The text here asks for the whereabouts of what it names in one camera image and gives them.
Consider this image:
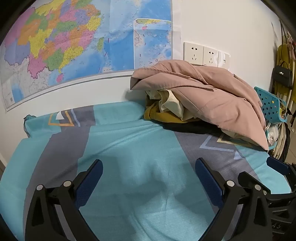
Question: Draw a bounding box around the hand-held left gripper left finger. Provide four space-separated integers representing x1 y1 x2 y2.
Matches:
25 159 104 241

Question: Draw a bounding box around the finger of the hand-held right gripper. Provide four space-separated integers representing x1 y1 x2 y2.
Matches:
238 171 271 197
266 156 290 176

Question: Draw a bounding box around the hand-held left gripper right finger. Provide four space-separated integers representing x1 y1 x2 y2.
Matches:
195 158 274 241

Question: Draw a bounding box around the pink coat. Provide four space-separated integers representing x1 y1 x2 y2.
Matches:
130 60 269 151

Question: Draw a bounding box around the black garment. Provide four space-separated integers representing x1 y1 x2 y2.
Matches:
162 120 225 136

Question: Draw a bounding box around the teal and grey bedsheet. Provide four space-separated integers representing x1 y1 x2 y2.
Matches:
0 101 293 241

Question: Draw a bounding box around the blue plastic basket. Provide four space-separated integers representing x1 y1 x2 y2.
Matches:
254 86 288 149

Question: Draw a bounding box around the white coat rack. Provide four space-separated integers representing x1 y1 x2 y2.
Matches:
281 86 296 112

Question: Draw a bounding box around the mustard garment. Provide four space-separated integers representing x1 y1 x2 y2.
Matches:
144 102 185 124

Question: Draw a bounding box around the cream garment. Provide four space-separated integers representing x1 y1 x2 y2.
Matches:
146 89 185 121

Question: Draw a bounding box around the black handbag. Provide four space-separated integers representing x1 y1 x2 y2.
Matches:
271 62 294 88

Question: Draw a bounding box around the yellow hanging garment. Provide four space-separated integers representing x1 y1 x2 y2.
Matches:
276 44 296 102

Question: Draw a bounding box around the white wall switch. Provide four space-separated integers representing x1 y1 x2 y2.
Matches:
217 51 231 71

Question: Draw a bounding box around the white wall socket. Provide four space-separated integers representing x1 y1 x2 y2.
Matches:
183 42 204 66
203 46 219 67

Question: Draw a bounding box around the colourful wall map poster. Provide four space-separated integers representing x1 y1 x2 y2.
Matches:
0 0 182 113

